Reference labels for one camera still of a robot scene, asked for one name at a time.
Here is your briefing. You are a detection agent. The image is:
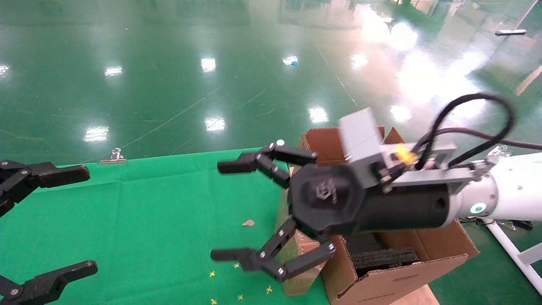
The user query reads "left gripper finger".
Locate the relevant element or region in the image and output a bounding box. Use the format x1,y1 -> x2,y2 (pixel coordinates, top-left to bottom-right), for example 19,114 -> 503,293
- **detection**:
0,160 -> 91,216
0,260 -> 98,305

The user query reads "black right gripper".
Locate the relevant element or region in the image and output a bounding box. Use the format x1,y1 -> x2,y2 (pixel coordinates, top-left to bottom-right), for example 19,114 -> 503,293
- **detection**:
210,140 -> 462,282

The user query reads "small brown cardboard box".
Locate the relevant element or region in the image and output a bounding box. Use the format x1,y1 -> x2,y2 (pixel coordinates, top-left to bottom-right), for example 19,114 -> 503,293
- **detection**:
275,166 -> 329,297

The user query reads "large open cardboard carton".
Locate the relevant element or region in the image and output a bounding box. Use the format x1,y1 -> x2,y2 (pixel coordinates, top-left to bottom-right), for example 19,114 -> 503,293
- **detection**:
299,126 -> 481,305

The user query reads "large green table cloth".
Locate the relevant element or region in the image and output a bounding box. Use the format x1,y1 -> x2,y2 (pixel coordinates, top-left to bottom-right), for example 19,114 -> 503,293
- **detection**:
0,147 -> 331,305

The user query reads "narrow black foam insert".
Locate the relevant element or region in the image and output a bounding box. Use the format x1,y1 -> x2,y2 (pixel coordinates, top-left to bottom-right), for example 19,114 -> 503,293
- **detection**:
351,247 -> 432,278

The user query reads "crumpled clear plastic wrap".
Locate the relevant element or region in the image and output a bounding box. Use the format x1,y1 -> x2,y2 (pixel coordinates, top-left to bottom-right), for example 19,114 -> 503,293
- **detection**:
487,145 -> 511,159

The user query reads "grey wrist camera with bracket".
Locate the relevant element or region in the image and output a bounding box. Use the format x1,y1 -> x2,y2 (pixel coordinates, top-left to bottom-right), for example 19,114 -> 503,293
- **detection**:
339,107 -> 487,193

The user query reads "yellow cable label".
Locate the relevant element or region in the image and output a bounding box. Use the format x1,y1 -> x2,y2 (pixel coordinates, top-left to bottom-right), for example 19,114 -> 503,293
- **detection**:
395,145 -> 418,165

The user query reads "white metal frame tube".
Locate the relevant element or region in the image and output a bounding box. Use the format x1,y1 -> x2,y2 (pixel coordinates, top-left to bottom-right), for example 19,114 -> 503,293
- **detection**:
485,220 -> 542,295

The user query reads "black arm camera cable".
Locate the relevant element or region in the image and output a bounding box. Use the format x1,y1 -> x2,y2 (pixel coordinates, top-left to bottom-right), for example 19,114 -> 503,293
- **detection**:
413,93 -> 542,170

